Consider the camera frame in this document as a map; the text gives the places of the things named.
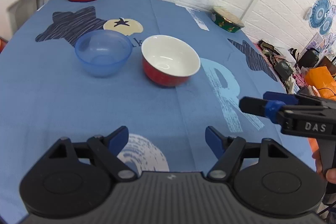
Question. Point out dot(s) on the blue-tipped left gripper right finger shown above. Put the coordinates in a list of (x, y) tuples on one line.
[(228, 151)]

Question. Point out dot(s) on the blue white wall decoration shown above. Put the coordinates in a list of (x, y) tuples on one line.
[(320, 16)]

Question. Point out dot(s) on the black bag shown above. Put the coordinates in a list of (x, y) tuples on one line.
[(309, 59)]

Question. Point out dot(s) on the person's right hand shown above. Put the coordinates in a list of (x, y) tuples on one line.
[(330, 175)]

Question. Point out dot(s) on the green gold patterned bowl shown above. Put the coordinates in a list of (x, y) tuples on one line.
[(226, 20)]

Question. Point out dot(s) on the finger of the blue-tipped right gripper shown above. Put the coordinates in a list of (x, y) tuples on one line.
[(288, 99), (261, 108)]

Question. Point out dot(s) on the blue printed tablecloth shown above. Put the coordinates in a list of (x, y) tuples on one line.
[(46, 94)]

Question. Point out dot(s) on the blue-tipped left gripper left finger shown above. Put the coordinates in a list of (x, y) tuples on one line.
[(105, 151)]

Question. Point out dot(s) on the translucent blue plastic bowl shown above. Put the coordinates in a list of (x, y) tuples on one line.
[(103, 53)]

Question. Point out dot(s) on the orange bag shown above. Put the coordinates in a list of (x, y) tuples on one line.
[(323, 81)]

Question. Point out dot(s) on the red bowl white inside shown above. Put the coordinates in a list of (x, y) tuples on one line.
[(168, 61)]

